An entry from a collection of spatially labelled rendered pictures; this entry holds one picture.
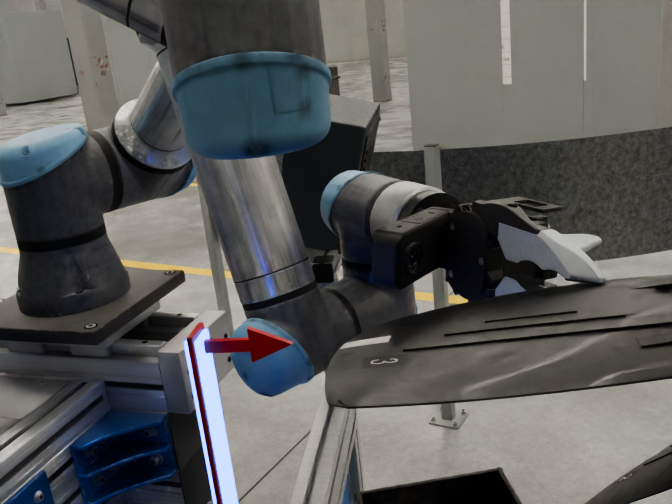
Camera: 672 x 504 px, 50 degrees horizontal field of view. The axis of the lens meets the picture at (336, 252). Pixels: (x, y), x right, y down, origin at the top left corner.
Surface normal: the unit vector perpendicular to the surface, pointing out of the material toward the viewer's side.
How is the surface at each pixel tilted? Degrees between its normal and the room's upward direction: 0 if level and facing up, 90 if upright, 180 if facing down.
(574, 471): 0
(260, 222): 76
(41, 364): 90
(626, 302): 7
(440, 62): 90
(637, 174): 90
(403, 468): 0
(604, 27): 90
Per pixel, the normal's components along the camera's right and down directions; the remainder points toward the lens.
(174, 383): -0.31, 0.33
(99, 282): 0.66, -0.15
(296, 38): 0.65, 0.16
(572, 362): -0.13, -0.93
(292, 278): 0.46, -0.06
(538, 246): -0.87, 0.14
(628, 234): 0.11, 0.30
